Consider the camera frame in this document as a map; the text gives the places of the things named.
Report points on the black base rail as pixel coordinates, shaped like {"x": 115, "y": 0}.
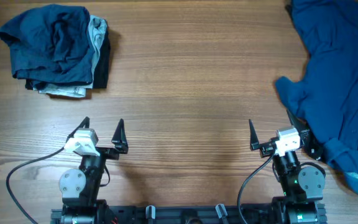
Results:
{"x": 188, "y": 214}

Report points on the dark navy folded garment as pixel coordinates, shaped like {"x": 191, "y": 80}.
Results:
{"x": 50, "y": 44}

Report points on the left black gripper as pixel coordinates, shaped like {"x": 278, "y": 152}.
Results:
{"x": 119, "y": 139}

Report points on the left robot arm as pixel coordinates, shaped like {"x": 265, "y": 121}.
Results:
{"x": 80, "y": 187}

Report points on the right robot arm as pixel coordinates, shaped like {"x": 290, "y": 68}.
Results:
{"x": 302, "y": 183}

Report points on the blue polo shirt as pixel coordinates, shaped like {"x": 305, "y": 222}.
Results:
{"x": 327, "y": 96}

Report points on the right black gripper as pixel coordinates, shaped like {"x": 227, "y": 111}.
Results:
{"x": 266, "y": 149}

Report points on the black shirt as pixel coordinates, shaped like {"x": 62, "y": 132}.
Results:
{"x": 288, "y": 8}

